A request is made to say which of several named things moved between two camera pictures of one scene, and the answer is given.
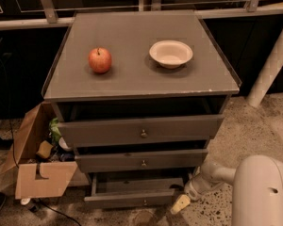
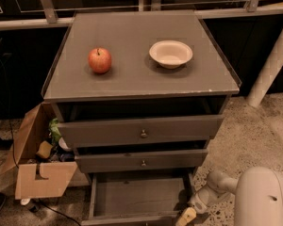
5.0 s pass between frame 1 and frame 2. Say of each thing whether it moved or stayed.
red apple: stayed
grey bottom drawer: moved
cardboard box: stayed
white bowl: stayed
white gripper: moved
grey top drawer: stayed
